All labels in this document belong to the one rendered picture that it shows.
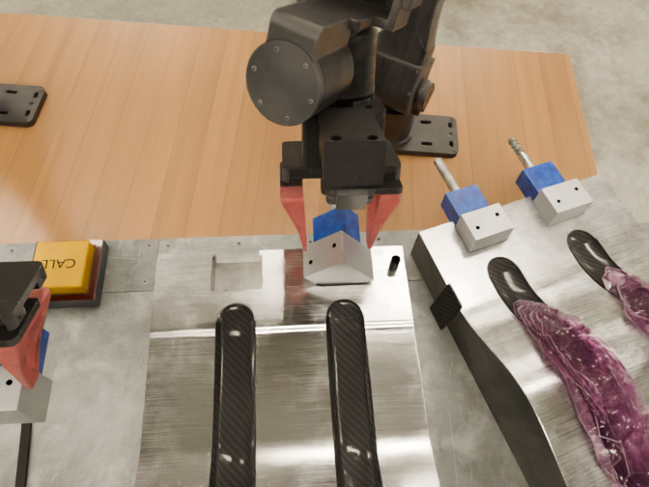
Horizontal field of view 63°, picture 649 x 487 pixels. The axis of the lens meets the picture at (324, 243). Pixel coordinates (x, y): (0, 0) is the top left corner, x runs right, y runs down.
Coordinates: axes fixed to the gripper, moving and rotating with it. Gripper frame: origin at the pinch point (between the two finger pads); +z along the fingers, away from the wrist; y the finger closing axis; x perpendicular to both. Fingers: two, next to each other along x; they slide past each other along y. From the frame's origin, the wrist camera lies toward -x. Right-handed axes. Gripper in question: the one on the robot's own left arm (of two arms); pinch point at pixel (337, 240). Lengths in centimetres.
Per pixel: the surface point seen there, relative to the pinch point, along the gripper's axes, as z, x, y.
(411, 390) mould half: 11.1, -9.7, 6.4
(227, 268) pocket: 5.6, 4.2, -11.6
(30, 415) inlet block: 7.4, -13.4, -26.1
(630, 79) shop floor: 24, 148, 125
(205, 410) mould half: 11.5, -10.3, -13.0
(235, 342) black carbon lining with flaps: 8.5, -4.6, -10.4
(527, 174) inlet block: -0.3, 13.5, 24.8
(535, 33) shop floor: 11, 170, 95
